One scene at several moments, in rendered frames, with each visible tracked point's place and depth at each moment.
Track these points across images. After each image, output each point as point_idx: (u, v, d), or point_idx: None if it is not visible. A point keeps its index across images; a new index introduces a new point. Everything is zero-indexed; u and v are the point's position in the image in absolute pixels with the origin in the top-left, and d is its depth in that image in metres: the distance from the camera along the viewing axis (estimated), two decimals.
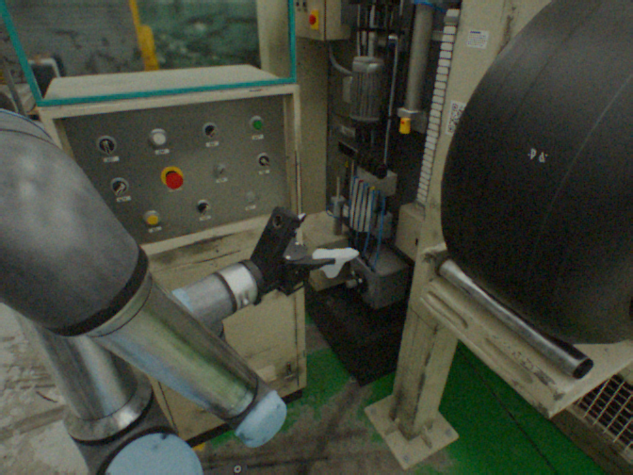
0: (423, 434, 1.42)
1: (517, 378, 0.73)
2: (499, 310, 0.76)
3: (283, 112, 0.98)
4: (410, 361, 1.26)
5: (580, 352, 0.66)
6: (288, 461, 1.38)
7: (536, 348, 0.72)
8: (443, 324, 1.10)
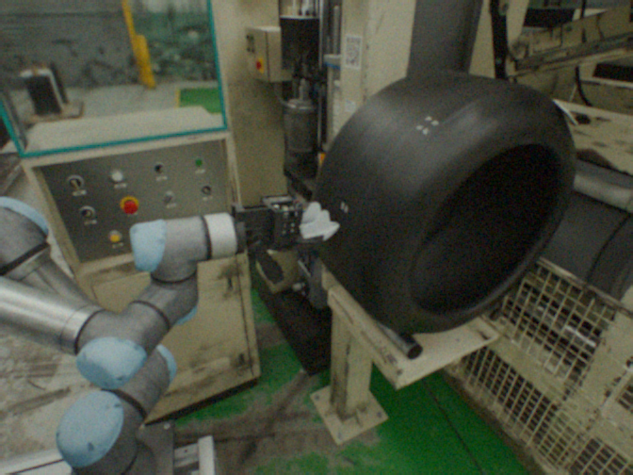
0: (356, 416, 1.67)
1: (380, 360, 0.98)
2: None
3: (219, 152, 1.23)
4: (338, 352, 1.51)
5: (413, 340, 0.90)
6: (240, 437, 1.63)
7: (391, 337, 0.96)
8: None
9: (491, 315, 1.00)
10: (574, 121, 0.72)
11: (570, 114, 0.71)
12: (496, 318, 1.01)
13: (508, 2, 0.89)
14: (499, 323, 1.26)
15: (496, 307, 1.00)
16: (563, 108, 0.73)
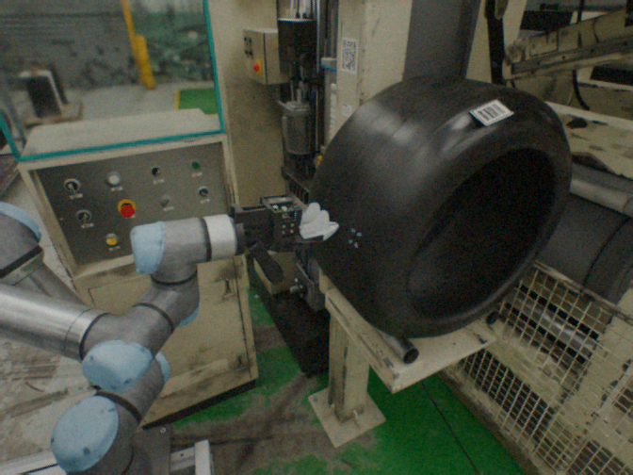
0: (354, 417, 1.67)
1: (376, 364, 0.98)
2: None
3: (217, 155, 1.23)
4: (335, 354, 1.51)
5: (399, 353, 0.90)
6: (238, 440, 1.63)
7: None
8: None
9: (494, 320, 1.02)
10: (504, 118, 0.62)
11: (493, 120, 0.62)
12: (496, 316, 1.00)
13: (504, 6, 0.89)
14: (496, 326, 1.26)
15: (486, 321, 1.01)
16: (486, 110, 0.63)
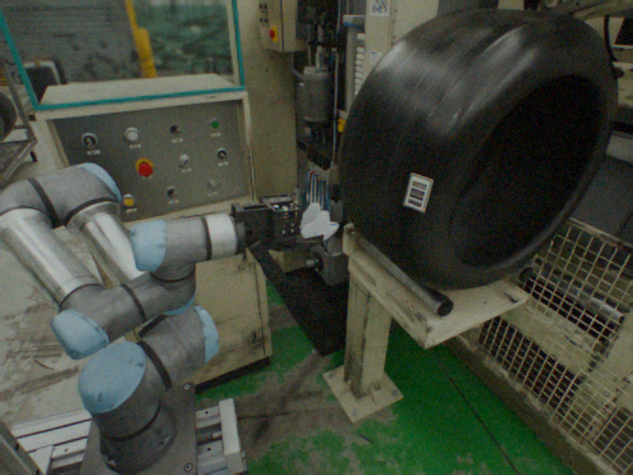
0: (371, 394, 1.64)
1: (406, 320, 0.95)
2: None
3: (236, 114, 1.19)
4: (354, 327, 1.47)
5: None
6: (253, 416, 1.60)
7: (416, 290, 0.91)
8: None
9: (528, 267, 0.96)
10: (430, 190, 0.63)
11: (424, 203, 0.64)
12: (524, 277, 0.97)
13: None
14: (523, 292, 1.22)
15: (529, 270, 0.98)
16: (413, 195, 0.65)
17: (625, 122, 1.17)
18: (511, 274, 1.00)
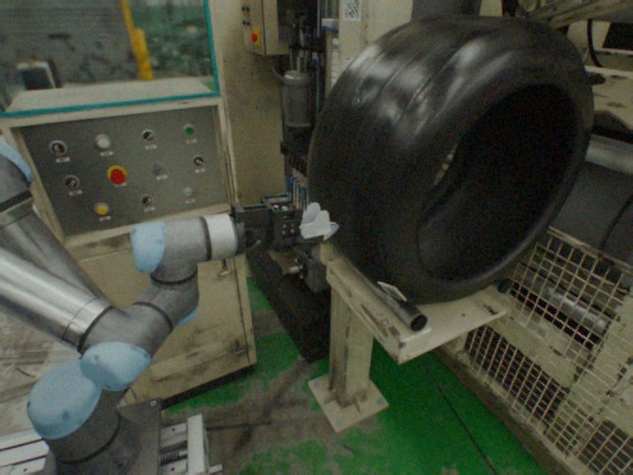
0: (356, 402, 1.61)
1: (381, 334, 0.92)
2: (369, 284, 0.95)
3: (212, 121, 1.17)
4: (337, 335, 1.45)
5: (414, 311, 0.84)
6: (235, 425, 1.57)
7: None
8: None
9: (498, 292, 0.95)
10: (398, 291, 0.72)
11: (401, 297, 0.74)
12: (508, 286, 0.95)
13: None
14: (506, 302, 1.20)
15: (499, 284, 0.94)
16: (390, 292, 0.75)
17: (610, 128, 1.14)
18: None
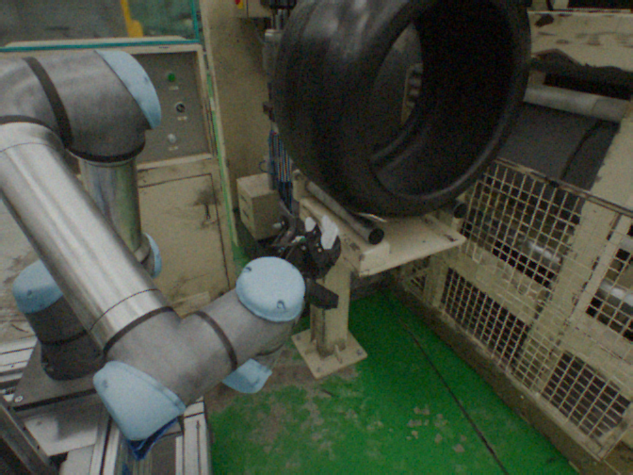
0: (335, 352, 1.68)
1: (344, 253, 0.99)
2: None
3: (193, 69, 1.24)
4: (316, 283, 1.52)
5: (365, 234, 0.91)
6: None
7: None
8: None
9: (462, 216, 1.03)
10: (376, 217, 0.86)
11: (381, 221, 0.88)
12: (463, 208, 1.01)
13: None
14: (470, 240, 1.27)
15: (455, 216, 1.03)
16: (372, 219, 0.89)
17: (567, 74, 1.21)
18: (456, 199, 1.03)
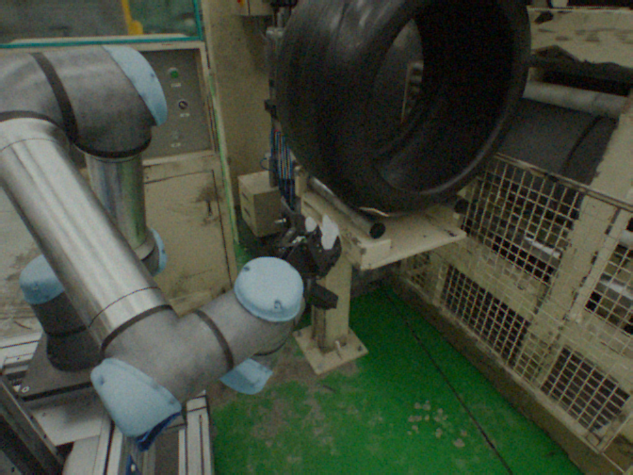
0: (336, 349, 1.69)
1: (346, 248, 1.00)
2: None
3: (195, 65, 1.25)
4: (316, 279, 1.53)
5: (366, 228, 0.92)
6: None
7: None
8: None
9: (462, 211, 1.05)
10: (377, 210, 0.87)
11: (382, 214, 0.89)
12: (464, 204, 1.02)
13: None
14: (471, 237, 1.28)
15: (455, 211, 1.04)
16: (373, 213, 0.90)
17: (566, 72, 1.22)
18: (456, 194, 1.04)
